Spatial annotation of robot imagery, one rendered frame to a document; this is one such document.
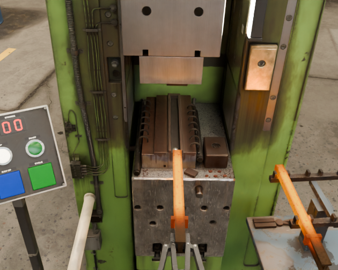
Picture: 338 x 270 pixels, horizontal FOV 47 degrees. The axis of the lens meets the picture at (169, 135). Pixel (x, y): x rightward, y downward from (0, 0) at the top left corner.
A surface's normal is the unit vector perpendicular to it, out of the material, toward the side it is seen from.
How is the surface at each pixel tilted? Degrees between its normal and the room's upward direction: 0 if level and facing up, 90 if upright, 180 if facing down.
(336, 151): 0
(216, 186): 90
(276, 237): 0
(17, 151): 60
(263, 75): 90
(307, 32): 90
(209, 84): 90
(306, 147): 0
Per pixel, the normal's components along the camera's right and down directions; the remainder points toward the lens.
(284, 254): 0.02, -0.82
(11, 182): 0.38, 0.05
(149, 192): 0.00, 0.58
